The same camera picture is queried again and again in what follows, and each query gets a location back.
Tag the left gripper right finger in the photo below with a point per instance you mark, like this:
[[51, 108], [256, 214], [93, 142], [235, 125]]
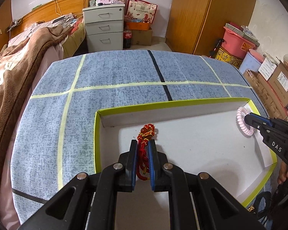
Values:
[[159, 181]]

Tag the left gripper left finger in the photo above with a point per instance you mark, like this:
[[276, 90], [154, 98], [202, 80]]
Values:
[[127, 178]]

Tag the brown cardboard box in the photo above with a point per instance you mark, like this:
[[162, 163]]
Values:
[[279, 82]]

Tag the green shallow cardboard box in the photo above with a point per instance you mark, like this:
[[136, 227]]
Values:
[[199, 135]]

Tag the blue patterned bed sheet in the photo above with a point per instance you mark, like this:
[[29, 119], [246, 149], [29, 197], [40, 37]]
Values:
[[54, 139]]

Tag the light blue storage box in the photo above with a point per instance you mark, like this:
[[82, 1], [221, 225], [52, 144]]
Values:
[[251, 61]]

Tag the yellow patterned tin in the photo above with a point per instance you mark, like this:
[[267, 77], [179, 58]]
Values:
[[224, 56]]

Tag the pink plastic tub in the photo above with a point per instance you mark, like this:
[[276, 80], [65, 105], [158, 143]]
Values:
[[235, 44]]

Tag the cola bottle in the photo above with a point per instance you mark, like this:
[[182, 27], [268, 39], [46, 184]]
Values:
[[127, 39]]

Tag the orange box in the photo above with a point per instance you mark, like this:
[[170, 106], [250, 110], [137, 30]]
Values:
[[142, 26]]

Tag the grey drawer cabinet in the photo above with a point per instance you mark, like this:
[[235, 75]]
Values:
[[104, 27]]

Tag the brown fleece blanket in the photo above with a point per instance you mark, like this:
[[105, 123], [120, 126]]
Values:
[[19, 65]]

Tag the red white gift bag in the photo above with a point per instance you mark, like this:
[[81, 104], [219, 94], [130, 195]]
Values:
[[141, 10]]

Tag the wooden wardrobe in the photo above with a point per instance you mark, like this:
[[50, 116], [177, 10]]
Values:
[[195, 26]]

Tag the wooden headboard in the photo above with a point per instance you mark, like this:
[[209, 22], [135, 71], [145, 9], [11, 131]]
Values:
[[50, 11]]

